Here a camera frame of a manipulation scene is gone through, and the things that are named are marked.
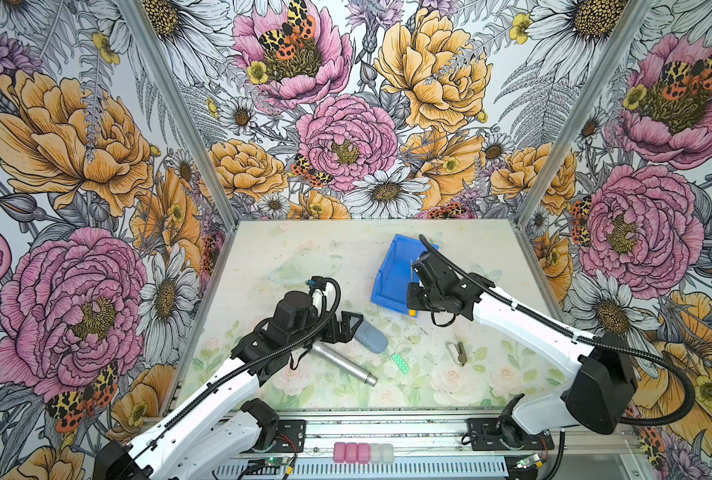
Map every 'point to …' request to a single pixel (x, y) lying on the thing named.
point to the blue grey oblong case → (371, 338)
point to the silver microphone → (344, 364)
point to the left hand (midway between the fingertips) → (346, 326)
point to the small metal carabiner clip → (457, 351)
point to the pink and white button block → (363, 453)
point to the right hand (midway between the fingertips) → (412, 307)
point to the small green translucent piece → (403, 367)
